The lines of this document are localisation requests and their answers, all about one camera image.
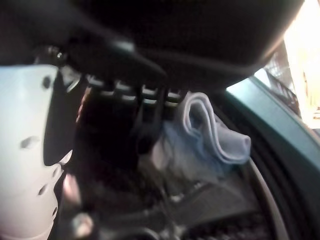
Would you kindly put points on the white garment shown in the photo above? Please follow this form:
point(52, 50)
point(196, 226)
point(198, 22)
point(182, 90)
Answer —
point(220, 145)

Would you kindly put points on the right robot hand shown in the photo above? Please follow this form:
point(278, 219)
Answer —
point(150, 30)

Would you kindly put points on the dark grey washing machine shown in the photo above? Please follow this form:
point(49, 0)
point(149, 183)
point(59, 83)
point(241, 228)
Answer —
point(275, 120)

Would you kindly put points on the blue garment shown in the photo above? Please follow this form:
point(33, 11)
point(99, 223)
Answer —
point(107, 150)

